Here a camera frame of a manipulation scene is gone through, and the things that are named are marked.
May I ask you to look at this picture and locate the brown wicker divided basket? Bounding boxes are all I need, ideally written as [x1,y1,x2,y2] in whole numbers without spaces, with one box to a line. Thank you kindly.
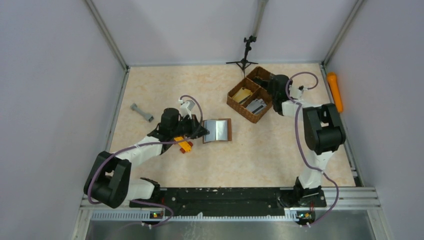
[226,66,273,124]

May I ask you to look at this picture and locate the orange cylinder handle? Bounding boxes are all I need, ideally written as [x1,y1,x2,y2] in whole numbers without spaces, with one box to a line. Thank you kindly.
[326,72,344,113]

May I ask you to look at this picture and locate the grey plastic dumbbell piece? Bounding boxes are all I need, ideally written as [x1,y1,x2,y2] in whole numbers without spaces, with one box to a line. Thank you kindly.
[130,103,154,123]

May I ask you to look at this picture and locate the silver cards in basket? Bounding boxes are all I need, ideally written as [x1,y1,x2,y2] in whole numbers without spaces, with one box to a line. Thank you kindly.
[246,98,267,115]

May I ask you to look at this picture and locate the brown leather card holder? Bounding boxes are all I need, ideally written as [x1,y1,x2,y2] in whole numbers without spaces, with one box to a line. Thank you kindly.
[202,118,232,144]

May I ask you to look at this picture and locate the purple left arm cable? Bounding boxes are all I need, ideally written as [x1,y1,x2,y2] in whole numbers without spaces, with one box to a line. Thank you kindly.
[86,95,204,228]

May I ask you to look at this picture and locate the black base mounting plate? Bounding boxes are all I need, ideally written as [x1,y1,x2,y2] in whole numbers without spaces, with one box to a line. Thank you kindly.
[129,187,327,217]

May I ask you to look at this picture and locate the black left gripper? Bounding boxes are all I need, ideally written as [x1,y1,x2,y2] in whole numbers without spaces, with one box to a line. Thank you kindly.
[171,113,209,139]

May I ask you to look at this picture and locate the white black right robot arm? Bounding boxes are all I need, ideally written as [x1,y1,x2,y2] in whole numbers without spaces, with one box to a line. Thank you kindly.
[266,74,346,208]

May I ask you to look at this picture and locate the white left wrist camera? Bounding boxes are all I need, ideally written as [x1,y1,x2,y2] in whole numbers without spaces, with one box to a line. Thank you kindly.
[178,99,196,119]

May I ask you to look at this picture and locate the yellow toy car block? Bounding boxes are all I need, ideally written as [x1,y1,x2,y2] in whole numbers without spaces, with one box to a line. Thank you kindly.
[174,136,193,154]

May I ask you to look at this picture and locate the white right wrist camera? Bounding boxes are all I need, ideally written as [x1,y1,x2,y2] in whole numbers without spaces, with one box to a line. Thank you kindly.
[288,85,304,100]

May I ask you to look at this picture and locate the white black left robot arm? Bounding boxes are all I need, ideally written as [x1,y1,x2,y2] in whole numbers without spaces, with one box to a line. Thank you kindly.
[83,108,209,209]

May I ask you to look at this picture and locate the black mini tripod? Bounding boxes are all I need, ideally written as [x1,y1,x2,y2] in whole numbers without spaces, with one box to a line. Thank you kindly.
[225,35,258,77]

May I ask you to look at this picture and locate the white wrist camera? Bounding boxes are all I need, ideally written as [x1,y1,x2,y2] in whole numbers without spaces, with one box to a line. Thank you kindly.
[288,85,304,100]
[178,99,196,119]

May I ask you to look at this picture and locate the gold cards in basket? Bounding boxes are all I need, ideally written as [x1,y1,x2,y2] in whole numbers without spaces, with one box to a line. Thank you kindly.
[232,87,253,105]

